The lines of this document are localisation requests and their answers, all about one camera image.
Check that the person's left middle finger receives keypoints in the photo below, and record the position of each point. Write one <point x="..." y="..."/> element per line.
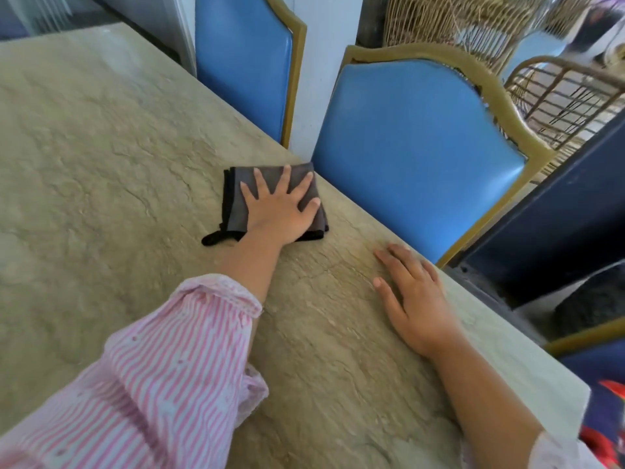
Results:
<point x="283" y="178"/>

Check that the person's left hand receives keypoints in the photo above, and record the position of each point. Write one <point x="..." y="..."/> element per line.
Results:
<point x="278" y="214"/>

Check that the low wicker chair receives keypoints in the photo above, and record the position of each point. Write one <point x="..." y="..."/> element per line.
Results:
<point x="566" y="107"/>

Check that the dark blue panel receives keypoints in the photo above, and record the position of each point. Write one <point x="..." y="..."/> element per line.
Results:
<point x="551" y="224"/>

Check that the person's right thumb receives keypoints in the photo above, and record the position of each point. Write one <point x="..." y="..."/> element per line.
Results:
<point x="386" y="295"/>

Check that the person's left little finger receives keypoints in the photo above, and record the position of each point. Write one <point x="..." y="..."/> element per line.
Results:
<point x="248" y="192"/>

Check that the red and blue patterned fabric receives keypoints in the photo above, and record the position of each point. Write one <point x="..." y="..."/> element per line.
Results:
<point x="608" y="424"/>

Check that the wicker chair with blue cushion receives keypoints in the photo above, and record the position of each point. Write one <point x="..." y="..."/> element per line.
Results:
<point x="542" y="43"/>

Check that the blue padded gold-framed chair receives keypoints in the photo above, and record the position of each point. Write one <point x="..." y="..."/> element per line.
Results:
<point x="244" y="58"/>
<point x="415" y="151"/>
<point x="595" y="351"/>

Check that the person's right middle finger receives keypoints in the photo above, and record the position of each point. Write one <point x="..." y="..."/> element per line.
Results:
<point x="407" y="261"/>

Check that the dark grey cloth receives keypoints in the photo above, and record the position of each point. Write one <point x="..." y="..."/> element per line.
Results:
<point x="234" y="200"/>

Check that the person's right forearm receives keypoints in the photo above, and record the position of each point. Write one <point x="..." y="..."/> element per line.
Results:
<point x="483" y="405"/>

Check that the person's right hand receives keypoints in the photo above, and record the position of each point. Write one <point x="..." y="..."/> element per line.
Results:
<point x="420" y="307"/>

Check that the person's left forearm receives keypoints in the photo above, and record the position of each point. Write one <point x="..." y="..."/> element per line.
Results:
<point x="161" y="366"/>

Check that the person's left thumb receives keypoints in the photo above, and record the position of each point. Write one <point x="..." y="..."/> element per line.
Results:
<point x="310" y="208"/>

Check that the tall woven wicker chair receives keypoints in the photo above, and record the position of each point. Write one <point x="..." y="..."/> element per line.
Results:
<point x="454" y="24"/>

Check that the person's right little finger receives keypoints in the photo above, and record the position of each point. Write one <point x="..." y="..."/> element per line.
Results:
<point x="436" y="279"/>

